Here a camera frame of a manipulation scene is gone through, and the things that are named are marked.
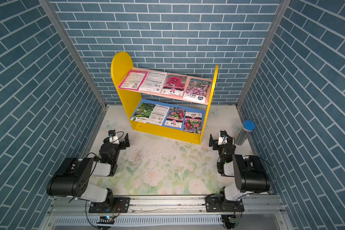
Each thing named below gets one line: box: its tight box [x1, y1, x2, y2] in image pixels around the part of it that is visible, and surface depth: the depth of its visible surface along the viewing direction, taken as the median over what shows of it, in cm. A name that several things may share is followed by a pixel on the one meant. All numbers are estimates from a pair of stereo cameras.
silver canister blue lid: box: [235, 120, 256, 146], surface depth 90 cm
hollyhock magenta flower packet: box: [161, 72, 189, 97], surface depth 77 cm
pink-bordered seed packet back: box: [117, 69, 149, 91], surface depth 78 cm
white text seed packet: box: [138, 70, 168, 94], surface depth 77 cm
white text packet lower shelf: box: [146, 103, 171, 127], surface depth 98 cm
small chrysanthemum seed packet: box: [184, 111, 203, 135], surface depth 93 cm
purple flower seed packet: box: [182, 76, 213, 106], surface depth 72 cm
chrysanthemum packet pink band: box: [164, 106, 187, 129], surface depth 96 cm
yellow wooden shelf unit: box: [110, 51, 219, 145], surface depth 80 cm
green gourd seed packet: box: [130, 102, 156, 124], surface depth 98 cm
